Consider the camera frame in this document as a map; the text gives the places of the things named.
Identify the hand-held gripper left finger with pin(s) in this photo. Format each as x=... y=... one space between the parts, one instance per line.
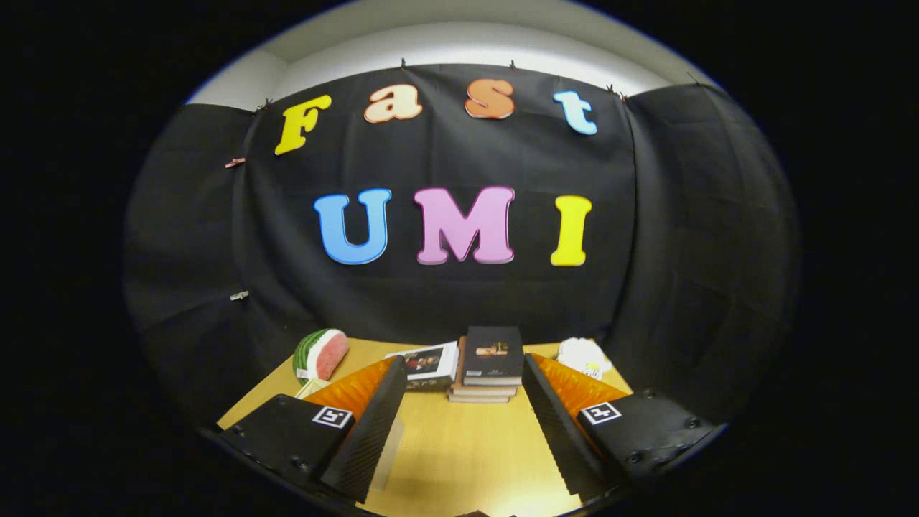
x=373 y=438

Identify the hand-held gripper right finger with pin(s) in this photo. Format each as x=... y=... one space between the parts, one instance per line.
x=556 y=431

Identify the beige fabric storage box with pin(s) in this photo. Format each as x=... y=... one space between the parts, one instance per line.
x=314 y=388

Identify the white plush toy with eyes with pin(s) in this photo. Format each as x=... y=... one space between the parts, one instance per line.
x=581 y=355

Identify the brown cover book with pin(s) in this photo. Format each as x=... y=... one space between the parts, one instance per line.
x=477 y=399
x=484 y=390

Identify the portrait cover book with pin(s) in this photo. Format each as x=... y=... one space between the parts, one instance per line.
x=429 y=362

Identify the watermelon slice plush toy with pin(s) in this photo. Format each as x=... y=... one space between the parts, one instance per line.
x=323 y=355

